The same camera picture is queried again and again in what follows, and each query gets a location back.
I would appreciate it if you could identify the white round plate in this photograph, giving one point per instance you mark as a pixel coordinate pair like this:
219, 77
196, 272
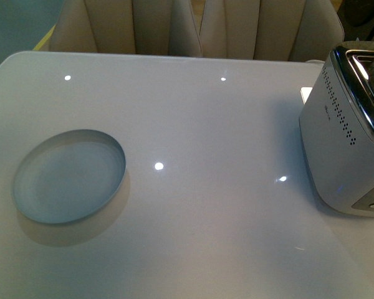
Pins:
69, 177

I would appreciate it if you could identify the beige padded chair left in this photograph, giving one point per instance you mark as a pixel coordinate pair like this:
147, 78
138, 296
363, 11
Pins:
126, 27

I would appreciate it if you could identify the beige padded chair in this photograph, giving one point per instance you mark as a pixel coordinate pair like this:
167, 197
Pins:
126, 27
270, 30

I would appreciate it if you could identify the beige padded chair right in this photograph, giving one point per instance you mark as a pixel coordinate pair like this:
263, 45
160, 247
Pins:
270, 30

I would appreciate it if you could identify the silver white toaster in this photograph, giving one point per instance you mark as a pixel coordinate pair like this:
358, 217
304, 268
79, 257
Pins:
337, 130

